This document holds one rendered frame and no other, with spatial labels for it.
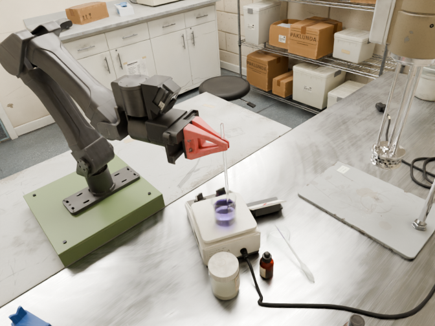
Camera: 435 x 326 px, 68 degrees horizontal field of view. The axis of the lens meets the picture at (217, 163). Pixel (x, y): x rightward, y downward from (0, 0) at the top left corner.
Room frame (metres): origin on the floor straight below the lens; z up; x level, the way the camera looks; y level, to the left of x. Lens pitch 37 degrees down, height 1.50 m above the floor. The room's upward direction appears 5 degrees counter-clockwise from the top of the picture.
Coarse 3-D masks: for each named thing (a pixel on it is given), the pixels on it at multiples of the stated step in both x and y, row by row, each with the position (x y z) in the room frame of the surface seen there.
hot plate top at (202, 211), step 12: (192, 204) 0.54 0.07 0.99; (204, 204) 0.54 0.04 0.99; (240, 204) 0.53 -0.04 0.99; (204, 216) 0.50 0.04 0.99; (240, 216) 0.49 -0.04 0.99; (252, 216) 0.49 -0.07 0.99; (204, 228) 0.47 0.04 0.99; (216, 228) 0.46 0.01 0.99; (240, 228) 0.46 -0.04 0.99; (252, 228) 0.46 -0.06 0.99; (204, 240) 0.44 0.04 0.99; (216, 240) 0.44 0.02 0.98
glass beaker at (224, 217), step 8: (216, 192) 0.50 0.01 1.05; (224, 192) 0.51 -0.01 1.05; (232, 192) 0.50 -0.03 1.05; (216, 200) 0.50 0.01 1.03; (232, 200) 0.47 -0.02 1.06; (216, 208) 0.46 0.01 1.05; (224, 208) 0.46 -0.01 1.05; (232, 208) 0.46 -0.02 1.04; (216, 216) 0.47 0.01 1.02; (224, 216) 0.46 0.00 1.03; (232, 216) 0.46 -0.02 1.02; (216, 224) 0.47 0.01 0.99; (224, 224) 0.46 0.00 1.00; (232, 224) 0.46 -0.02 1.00
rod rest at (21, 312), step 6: (18, 312) 0.35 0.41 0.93; (24, 312) 0.36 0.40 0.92; (30, 312) 0.36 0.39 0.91; (12, 318) 0.34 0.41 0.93; (18, 318) 0.34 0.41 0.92; (24, 318) 0.35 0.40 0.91; (30, 318) 0.35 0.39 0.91; (36, 318) 0.35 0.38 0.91; (12, 324) 0.34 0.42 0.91; (18, 324) 0.34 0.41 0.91; (24, 324) 0.34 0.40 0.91; (30, 324) 0.33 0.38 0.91; (36, 324) 0.33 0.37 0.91; (42, 324) 0.33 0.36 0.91; (48, 324) 0.32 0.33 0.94
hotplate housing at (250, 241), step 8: (192, 216) 0.53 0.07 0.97; (192, 224) 0.52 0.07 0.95; (248, 232) 0.46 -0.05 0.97; (256, 232) 0.46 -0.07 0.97; (200, 240) 0.46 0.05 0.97; (224, 240) 0.45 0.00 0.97; (232, 240) 0.45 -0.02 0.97; (240, 240) 0.45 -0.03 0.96; (248, 240) 0.45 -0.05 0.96; (256, 240) 0.46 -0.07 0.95; (200, 248) 0.46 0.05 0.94; (208, 248) 0.43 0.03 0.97; (216, 248) 0.43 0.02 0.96; (224, 248) 0.44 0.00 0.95; (232, 248) 0.44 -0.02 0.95; (240, 248) 0.45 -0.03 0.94; (248, 248) 0.45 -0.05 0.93; (256, 248) 0.46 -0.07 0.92; (208, 256) 0.43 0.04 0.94; (240, 256) 0.45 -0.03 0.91; (248, 256) 0.43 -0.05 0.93
